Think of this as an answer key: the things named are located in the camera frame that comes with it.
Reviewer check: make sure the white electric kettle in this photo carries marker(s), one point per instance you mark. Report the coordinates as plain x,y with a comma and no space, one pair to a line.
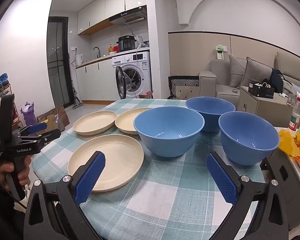
78,60

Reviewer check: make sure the brown patterned flat box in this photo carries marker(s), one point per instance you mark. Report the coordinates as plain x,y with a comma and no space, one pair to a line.
61,112

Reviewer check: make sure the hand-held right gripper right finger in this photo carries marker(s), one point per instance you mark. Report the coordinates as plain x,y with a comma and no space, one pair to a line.
221,180

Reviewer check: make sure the beige bedside cabinet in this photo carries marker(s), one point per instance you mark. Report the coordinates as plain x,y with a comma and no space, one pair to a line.
265,110

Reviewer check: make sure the striped black white cushion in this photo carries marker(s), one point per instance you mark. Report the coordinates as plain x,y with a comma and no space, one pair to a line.
183,81

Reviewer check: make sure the black rectangular box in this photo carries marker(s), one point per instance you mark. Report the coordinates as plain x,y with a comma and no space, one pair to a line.
260,91

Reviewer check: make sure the plastic water bottle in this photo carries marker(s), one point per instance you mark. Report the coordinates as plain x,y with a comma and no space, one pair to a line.
295,117

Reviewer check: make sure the purple plastic bag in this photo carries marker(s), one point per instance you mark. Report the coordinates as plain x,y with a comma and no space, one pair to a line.
28,116

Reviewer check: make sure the dark plastic bag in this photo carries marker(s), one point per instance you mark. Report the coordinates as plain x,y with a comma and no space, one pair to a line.
59,122

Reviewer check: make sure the blue shoes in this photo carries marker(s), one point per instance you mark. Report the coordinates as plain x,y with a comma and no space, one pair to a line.
1,81

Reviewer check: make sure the white wall cabinets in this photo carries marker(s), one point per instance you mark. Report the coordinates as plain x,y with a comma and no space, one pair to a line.
105,7

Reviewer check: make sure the white kitchen base cabinet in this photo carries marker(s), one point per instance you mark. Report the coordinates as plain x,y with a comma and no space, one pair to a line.
95,80

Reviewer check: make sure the black pressure cooker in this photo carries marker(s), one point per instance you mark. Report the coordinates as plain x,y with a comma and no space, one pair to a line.
126,43

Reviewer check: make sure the beige round plate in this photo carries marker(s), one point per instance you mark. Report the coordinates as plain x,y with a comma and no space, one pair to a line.
95,122
115,160
126,122

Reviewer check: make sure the person's left forearm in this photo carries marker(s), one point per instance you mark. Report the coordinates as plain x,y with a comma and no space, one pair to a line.
0,205

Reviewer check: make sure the beige dotted cushion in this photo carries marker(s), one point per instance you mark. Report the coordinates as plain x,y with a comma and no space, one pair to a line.
187,93

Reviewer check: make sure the large grey cushion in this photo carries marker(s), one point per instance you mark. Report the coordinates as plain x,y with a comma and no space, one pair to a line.
257,73

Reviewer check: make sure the teal white checked tablecloth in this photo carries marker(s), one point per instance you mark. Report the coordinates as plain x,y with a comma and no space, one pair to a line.
165,192

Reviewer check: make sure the black glass door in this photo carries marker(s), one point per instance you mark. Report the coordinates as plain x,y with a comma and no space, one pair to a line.
57,62

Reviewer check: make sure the cardboard box with yellow print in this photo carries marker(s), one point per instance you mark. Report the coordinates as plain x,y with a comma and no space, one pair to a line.
48,123

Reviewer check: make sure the chrome kitchen faucet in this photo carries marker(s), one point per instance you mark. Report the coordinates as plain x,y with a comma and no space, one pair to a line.
97,51

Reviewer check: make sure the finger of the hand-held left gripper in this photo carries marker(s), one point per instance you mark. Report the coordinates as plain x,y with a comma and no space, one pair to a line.
48,137
37,128

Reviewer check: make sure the person's left hand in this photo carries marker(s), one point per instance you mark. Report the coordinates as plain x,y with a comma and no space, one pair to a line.
25,170

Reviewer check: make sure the blue bowl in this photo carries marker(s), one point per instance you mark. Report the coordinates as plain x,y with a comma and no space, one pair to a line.
247,140
165,140
210,107

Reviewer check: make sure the orange bottle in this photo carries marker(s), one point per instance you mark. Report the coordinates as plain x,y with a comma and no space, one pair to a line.
111,48

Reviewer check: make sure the grey sofa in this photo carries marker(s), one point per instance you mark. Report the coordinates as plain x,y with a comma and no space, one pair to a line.
210,85

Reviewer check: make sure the stick vacuum cleaner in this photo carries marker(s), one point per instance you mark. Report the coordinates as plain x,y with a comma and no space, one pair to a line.
76,100

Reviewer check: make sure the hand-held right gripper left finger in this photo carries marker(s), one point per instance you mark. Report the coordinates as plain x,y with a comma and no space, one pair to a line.
90,180

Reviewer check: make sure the white washing machine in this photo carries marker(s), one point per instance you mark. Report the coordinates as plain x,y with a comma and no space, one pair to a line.
142,75

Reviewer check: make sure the red cardboard box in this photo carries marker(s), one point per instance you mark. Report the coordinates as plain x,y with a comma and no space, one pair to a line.
146,95

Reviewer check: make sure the wooden shoe rack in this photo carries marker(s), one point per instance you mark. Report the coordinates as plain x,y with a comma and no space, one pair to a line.
5,97

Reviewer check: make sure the yellow plastic bag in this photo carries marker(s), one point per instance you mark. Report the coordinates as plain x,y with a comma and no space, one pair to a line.
295,142

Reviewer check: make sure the small grey cushion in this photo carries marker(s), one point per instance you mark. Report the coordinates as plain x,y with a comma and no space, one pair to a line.
236,72

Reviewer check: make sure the green white wall label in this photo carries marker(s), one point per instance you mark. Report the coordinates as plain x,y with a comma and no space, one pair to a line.
220,52

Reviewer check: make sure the black backpack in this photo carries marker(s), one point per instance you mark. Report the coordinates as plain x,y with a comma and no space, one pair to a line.
276,80

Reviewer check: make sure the steel range hood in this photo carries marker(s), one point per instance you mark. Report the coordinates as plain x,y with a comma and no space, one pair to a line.
130,16

